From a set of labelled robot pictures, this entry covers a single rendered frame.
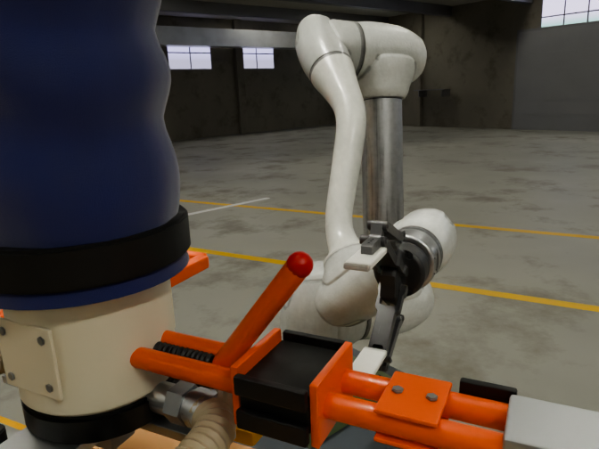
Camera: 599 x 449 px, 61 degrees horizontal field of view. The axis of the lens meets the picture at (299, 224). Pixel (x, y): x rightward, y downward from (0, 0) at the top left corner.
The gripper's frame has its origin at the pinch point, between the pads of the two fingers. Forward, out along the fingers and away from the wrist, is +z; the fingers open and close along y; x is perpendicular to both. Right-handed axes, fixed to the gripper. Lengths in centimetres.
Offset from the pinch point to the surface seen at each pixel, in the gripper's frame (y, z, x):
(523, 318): 123, -284, -12
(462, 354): 123, -223, 17
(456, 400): -0.7, 12.8, -12.7
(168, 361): -0.8, 16.6, 13.8
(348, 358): -1.6, 11.2, -2.8
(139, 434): 28.8, -3.1, 40.1
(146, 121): -23.5, 12.8, 16.6
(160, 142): -21.4, 11.1, 16.7
